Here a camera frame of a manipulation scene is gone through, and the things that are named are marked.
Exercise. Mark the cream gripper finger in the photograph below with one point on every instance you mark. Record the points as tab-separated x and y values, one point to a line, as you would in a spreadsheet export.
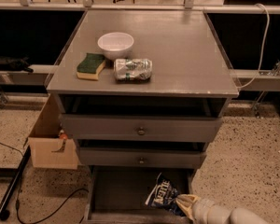
185	202

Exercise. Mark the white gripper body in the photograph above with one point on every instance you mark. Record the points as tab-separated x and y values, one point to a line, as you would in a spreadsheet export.
200	209

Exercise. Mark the blue chip bag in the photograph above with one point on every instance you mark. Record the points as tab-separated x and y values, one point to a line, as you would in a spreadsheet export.
163	196

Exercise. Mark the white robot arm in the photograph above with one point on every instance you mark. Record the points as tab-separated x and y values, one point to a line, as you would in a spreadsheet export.
244	216

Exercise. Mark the grey bottom drawer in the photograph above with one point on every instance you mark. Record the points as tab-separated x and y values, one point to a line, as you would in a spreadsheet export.
118	195

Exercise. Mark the grey drawer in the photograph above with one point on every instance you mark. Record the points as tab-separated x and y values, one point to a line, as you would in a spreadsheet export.
118	195
141	154
141	118

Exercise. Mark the grey drawer cabinet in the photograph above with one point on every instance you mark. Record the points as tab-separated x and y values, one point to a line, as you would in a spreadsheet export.
186	59

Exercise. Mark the grey middle drawer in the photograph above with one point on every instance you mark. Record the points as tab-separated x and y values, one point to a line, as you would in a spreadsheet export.
141	154

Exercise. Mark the grey top drawer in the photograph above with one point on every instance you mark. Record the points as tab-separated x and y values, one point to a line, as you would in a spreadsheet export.
141	118

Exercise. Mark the orange object in box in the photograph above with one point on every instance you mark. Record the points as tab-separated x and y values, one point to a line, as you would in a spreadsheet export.
63	135

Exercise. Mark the crushed silver green can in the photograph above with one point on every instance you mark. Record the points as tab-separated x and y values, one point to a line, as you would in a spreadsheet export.
132	69

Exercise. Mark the cardboard box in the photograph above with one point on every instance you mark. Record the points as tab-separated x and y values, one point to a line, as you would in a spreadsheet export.
47	149

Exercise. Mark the green yellow sponge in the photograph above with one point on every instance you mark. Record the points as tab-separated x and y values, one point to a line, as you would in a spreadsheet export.
91	67

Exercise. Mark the white bowl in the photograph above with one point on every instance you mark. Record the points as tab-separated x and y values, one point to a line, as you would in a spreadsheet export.
116	45

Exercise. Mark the black bar on floor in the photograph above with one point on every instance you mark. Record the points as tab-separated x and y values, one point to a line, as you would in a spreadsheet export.
15	176

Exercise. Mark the black bag on rail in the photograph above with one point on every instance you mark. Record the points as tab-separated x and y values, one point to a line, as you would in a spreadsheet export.
14	64

